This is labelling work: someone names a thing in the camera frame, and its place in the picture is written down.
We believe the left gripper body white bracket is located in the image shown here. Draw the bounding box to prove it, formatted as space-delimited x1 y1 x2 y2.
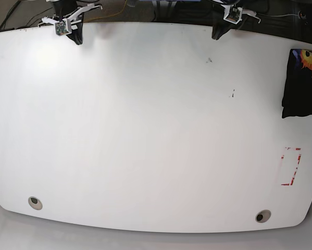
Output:
213 1 261 24

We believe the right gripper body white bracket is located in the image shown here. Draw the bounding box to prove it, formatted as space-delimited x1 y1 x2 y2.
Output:
38 0 103 29

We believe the black t-shirt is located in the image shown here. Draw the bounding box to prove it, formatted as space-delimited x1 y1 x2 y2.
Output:
282 49 312 119

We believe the red tape rectangle marking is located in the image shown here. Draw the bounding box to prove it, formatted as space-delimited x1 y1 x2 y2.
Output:
278 147 302 186

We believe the left table grommet hole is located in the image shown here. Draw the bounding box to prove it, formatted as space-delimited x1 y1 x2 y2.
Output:
28 197 43 210

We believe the table grommet hole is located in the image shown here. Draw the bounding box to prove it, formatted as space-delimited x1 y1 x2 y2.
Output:
255 210 271 223
28 197 43 210

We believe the right table grommet hole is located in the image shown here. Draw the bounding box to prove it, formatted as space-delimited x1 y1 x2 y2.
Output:
255 210 271 223

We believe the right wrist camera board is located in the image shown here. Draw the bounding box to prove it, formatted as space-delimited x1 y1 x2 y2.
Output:
54 21 72 36

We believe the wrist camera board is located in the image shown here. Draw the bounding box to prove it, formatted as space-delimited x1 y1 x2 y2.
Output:
223 6 243 24
54 21 72 36

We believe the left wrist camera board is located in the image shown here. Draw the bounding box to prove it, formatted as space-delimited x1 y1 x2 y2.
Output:
223 6 243 24

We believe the yellow cable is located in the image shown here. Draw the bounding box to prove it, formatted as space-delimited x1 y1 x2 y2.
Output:
84 0 128 24

